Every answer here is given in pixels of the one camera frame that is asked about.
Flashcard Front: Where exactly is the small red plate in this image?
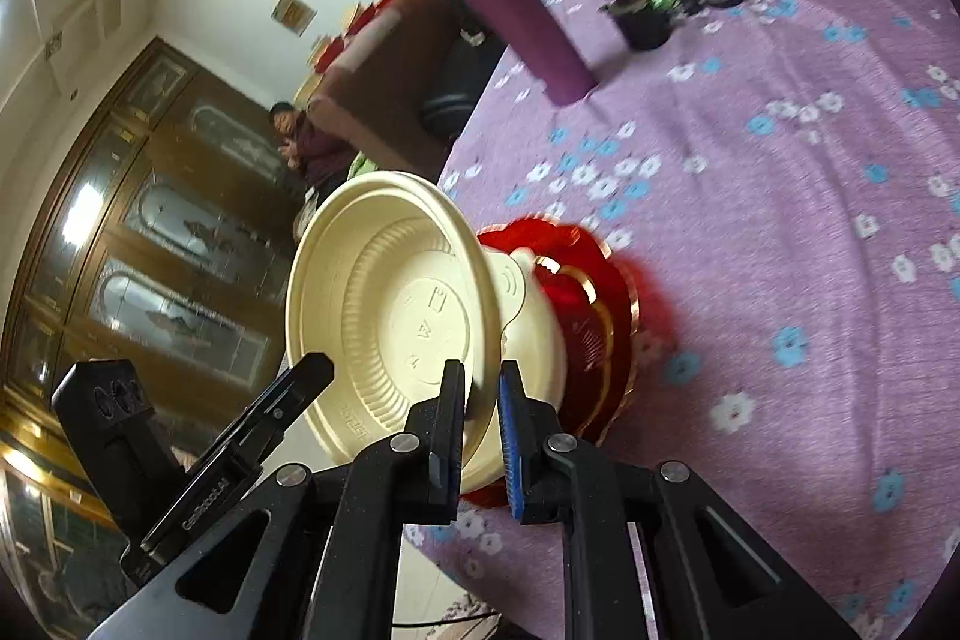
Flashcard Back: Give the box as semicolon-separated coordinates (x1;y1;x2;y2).
535;255;615;443

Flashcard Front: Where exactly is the small beige plastic bowl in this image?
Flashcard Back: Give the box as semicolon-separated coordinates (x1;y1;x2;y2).
285;170;566;492

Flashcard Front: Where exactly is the large red wedding plate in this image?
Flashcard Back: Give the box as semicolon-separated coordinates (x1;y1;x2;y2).
460;214;644;510

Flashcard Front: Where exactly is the wooden glass door cabinet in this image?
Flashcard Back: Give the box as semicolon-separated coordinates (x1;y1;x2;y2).
2;41;302;638

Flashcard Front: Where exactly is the seated person in maroon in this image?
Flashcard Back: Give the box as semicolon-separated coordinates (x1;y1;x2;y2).
270;103;358;203

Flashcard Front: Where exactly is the purple floral tablecloth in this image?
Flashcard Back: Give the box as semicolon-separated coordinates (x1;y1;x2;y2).
441;0;958;638

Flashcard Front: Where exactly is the brown armchair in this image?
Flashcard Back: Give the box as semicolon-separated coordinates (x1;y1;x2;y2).
306;0;460;181

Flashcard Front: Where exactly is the purple thermos bottle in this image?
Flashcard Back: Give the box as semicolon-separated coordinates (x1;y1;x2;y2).
464;0;597;107

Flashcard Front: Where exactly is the small gold wall plaque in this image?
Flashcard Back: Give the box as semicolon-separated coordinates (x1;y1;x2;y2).
272;0;316;35

